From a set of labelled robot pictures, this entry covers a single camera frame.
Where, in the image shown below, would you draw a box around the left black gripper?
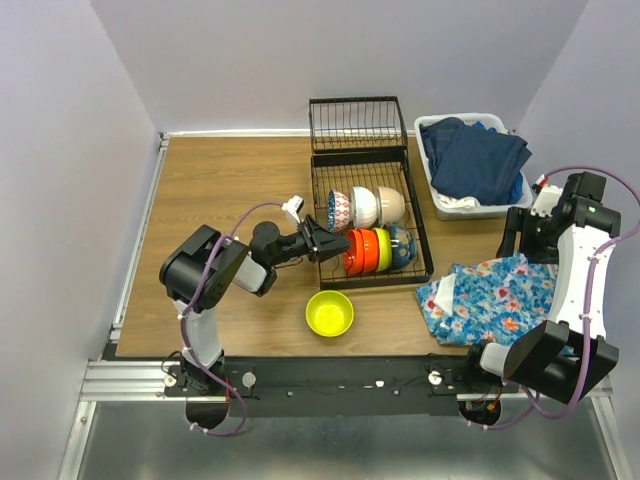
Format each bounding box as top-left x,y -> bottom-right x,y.
269,214 -> 352,267

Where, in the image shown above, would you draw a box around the orange bowl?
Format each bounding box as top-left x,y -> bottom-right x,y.
360,229 -> 379,273
343,229 -> 364,276

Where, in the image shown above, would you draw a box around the blue patterned bowl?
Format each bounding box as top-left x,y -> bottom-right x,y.
327,189 -> 352,232

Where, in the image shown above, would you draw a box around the white bowl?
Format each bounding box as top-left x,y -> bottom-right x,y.
351,186 -> 378,228
375,186 -> 406,225

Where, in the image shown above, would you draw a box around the lime green bowl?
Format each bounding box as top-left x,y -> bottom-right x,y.
373,228 -> 392,272

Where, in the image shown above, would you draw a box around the yellow green nested bowl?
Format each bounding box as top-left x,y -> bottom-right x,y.
305,290 -> 355,338

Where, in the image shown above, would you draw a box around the black wire dish rack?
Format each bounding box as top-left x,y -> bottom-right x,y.
309,96 -> 434,289

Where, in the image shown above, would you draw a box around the dark floral bowl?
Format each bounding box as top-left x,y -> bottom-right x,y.
387,225 -> 417,270

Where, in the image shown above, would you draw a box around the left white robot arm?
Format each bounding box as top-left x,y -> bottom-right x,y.
159,215 -> 350,395

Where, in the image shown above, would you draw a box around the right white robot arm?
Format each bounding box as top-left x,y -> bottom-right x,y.
459,171 -> 621,406

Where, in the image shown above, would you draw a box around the white plastic laundry basket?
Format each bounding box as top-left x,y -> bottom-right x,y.
414,112 -> 533,220

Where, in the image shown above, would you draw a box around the white cloth in basket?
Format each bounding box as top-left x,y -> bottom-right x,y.
438,194 -> 481,209

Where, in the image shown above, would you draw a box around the dark blue jeans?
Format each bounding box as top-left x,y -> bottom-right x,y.
419,117 -> 531,206

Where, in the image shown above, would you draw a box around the blue floral cloth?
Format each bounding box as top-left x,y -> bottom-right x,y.
416,253 -> 557,346

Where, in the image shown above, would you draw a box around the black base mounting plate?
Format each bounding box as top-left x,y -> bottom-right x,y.
162,354 -> 517,418

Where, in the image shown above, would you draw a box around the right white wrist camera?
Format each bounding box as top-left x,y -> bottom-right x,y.
530,175 -> 563,218

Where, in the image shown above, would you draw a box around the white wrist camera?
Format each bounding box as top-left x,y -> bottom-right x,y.
530,175 -> 563,218
281,195 -> 304,227

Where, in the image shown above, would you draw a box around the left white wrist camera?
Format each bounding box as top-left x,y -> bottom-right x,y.
281,195 -> 304,227

